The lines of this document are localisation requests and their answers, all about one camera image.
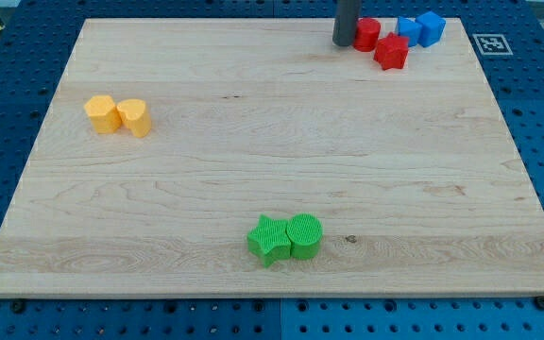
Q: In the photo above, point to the wooden board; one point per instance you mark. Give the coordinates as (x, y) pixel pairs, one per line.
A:
(413, 173)

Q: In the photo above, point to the red cylinder block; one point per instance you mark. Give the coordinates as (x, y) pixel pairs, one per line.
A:
(367, 33)

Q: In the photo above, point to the white fiducial marker tag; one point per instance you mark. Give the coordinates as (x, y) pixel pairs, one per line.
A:
(491, 44)

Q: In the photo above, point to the blue block left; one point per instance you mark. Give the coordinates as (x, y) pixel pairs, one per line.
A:
(410, 29)

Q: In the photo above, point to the yellow heart block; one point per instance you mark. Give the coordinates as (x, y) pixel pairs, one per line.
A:
(135, 116)

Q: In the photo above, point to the yellow hexagon block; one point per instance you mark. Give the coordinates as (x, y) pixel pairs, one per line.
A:
(102, 112)

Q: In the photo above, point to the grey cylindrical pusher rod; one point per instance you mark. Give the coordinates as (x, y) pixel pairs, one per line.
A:
(345, 22)

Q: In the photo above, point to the green cylinder block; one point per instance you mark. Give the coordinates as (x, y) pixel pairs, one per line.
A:
(305, 233)

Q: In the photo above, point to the blue cube block right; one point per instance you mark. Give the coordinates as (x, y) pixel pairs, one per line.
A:
(432, 27)

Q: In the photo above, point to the red star block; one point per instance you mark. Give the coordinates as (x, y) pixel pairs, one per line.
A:
(391, 51)

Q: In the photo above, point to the green star block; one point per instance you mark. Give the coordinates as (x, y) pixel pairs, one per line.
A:
(269, 241)

